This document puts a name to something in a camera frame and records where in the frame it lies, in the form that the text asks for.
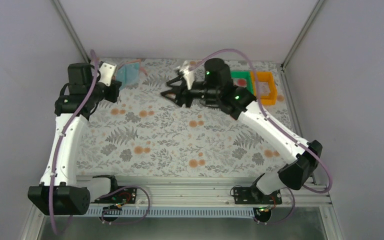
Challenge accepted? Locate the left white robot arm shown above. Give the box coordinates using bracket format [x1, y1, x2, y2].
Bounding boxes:
[27, 61, 122, 216]

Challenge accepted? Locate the orange plastic bin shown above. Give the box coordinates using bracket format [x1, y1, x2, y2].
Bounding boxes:
[250, 71, 278, 106]

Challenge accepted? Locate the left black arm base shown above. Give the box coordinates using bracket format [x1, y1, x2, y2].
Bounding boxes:
[86, 174, 138, 223]

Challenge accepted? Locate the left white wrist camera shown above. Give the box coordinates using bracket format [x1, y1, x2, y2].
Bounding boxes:
[98, 61, 117, 87]

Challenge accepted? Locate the aluminium mounting rail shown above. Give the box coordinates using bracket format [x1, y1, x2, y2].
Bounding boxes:
[32, 176, 333, 208]

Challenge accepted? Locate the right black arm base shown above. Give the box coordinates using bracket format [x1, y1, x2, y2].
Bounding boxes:
[229, 174, 283, 224]

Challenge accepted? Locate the green plastic bin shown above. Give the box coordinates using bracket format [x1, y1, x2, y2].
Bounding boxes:
[230, 71, 255, 95]

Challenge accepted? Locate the white red card in green bin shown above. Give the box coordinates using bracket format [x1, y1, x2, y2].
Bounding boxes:
[236, 78, 248, 88]

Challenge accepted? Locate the white card in orange bin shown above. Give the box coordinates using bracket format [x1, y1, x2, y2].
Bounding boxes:
[258, 81, 271, 97]

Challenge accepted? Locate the orange leather card holder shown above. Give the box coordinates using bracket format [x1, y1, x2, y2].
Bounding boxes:
[115, 59, 148, 90]

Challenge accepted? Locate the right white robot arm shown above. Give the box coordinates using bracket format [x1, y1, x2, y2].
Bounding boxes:
[161, 58, 323, 195]

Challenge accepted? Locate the floral table mat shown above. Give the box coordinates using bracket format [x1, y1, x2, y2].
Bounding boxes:
[76, 59, 285, 178]

